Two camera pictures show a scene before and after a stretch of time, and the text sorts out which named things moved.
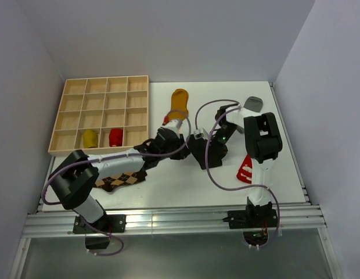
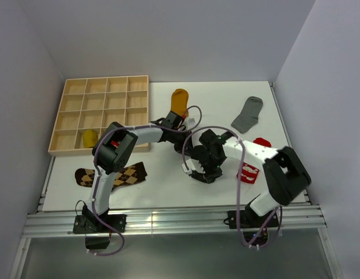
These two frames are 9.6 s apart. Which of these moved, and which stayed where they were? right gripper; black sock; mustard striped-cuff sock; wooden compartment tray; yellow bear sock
Moved: right gripper; black sock
Stayed: yellow bear sock; mustard striped-cuff sock; wooden compartment tray
